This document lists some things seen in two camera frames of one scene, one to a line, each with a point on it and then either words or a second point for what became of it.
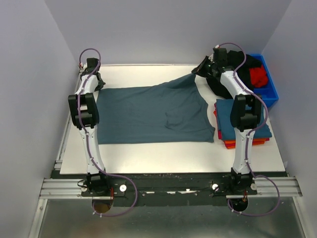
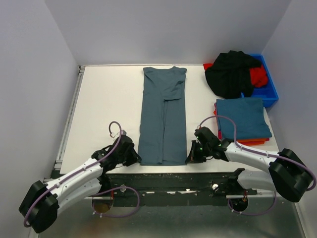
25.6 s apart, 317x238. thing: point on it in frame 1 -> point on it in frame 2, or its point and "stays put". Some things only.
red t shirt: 258,76 stays put
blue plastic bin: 269,91 stays put
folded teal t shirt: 227,129 stays put
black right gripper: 199,69 -> 193,157
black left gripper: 99,86 -> 134,157
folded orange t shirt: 231,144 stays put
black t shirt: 235,58 stays put
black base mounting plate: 172,190 stays put
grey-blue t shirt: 177,112 -> 162,133
